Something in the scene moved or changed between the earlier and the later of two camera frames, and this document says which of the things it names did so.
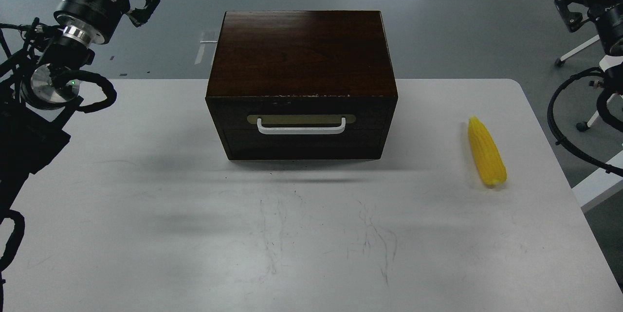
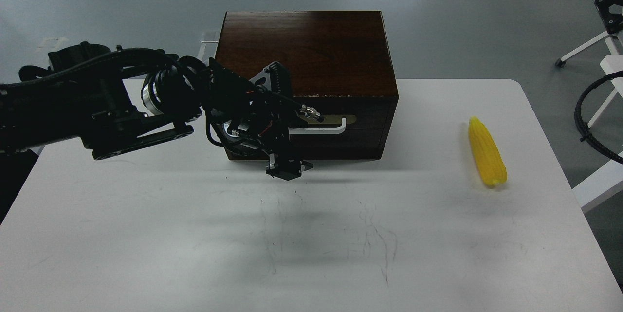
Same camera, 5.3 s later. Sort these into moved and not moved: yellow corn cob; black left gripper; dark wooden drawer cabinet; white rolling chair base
Moved: black left gripper
Not moved: white rolling chair base; yellow corn cob; dark wooden drawer cabinet
